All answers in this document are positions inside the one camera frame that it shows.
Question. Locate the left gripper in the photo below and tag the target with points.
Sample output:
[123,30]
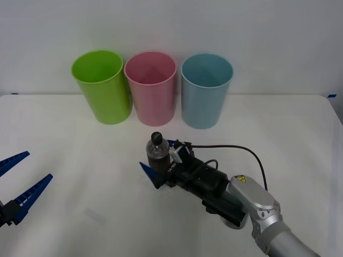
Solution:
[2,214]

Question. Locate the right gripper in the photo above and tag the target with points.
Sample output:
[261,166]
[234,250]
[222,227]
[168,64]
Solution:
[198,176]

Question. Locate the dark drink bottle black cap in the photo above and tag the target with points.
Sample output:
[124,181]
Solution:
[158,154]

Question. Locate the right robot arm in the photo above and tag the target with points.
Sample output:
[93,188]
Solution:
[268,206]

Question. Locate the pink plastic bin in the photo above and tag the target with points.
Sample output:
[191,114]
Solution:
[154,107]

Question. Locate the pale blue plastic bin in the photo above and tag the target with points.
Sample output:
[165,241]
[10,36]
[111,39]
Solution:
[203,107]

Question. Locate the green plastic bin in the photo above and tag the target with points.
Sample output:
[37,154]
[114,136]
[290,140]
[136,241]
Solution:
[107,101]

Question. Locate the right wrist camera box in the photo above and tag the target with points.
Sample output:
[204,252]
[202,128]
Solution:
[177,154]

